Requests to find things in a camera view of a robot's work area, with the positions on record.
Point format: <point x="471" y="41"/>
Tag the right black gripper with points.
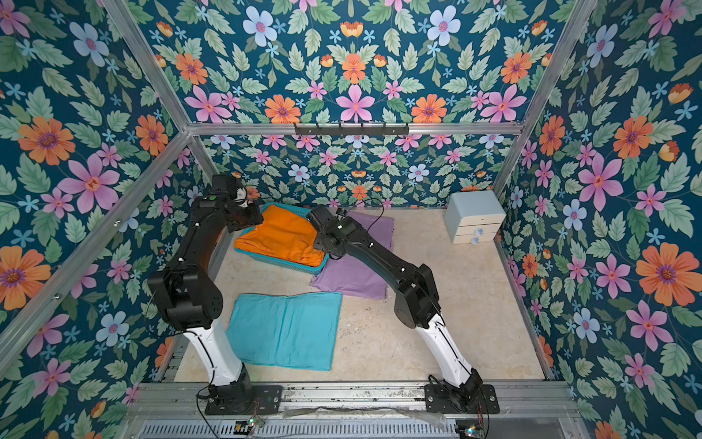
<point x="316" y="218"/>

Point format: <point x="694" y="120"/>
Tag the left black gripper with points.
<point x="255" y="216"/>

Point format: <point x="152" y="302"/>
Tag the teal plastic basket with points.
<point x="279" y="241"/>

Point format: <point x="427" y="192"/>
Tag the orange pants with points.
<point x="282" y="236"/>

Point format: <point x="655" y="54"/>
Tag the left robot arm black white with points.
<point x="188" y="299"/>

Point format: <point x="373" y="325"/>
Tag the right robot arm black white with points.
<point x="417" y="298"/>

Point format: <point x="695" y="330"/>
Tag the purple folded cloth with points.
<point x="350" y="277"/>

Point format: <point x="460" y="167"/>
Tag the teal folded cloth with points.
<point x="293" y="332"/>

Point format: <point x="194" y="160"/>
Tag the small white drawer cabinet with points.
<point x="473" y="217"/>

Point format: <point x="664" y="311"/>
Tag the black hook rail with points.
<point x="340" y="129"/>

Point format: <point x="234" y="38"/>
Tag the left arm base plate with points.
<point x="237" y="399"/>

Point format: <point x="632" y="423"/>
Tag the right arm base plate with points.
<point x="440" y="399"/>

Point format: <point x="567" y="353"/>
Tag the aluminium front rail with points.
<point x="506" y="409"/>

